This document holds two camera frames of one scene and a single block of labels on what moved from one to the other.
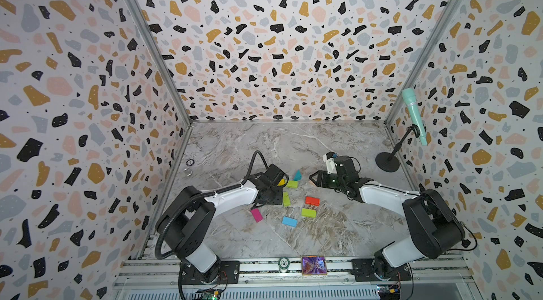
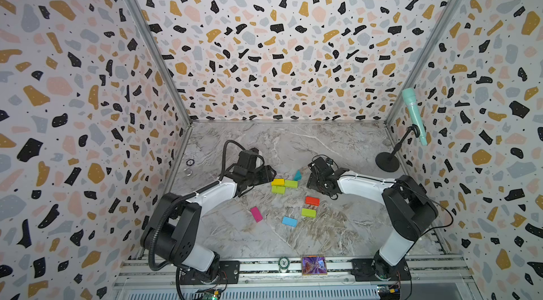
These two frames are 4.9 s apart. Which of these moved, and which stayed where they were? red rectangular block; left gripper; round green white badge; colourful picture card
Moved: left gripper
Stayed: red rectangular block; colourful picture card; round green white badge
